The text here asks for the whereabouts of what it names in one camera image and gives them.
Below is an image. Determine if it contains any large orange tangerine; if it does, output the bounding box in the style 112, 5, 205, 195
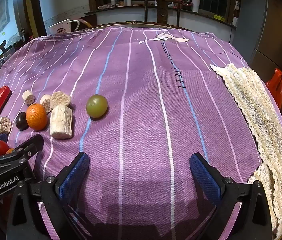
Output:
26, 103, 48, 131

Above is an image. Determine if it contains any dark wooden chair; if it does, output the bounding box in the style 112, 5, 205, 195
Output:
141, 0, 184, 29

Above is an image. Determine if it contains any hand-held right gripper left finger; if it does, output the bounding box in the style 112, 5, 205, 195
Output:
6, 152, 99, 240

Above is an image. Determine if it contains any purple striped cloth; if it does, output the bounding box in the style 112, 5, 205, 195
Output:
0, 27, 282, 240

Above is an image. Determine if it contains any red cherry tomato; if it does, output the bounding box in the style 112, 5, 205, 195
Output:
0, 140, 10, 155

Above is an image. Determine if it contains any grey refrigerator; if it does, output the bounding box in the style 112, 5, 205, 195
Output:
233, 0, 282, 73

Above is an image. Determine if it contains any green plum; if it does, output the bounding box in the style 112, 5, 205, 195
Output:
86, 94, 108, 118

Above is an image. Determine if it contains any red yellow hoop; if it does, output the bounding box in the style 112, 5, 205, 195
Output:
77, 17, 94, 29

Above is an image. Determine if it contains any large sugarcane piece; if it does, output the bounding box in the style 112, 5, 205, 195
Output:
49, 104, 73, 139

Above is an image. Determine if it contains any orange plastic bag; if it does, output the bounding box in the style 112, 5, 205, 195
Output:
266, 68, 282, 109

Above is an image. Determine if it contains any cream knitted towel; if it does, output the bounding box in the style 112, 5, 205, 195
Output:
210, 63, 282, 239

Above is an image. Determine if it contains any dark purple plum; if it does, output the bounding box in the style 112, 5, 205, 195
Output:
15, 112, 29, 131

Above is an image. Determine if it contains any white cartoon mug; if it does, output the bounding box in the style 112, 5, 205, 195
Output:
48, 19, 79, 35

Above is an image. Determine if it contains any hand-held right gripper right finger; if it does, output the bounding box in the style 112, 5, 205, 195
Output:
189, 152, 274, 240

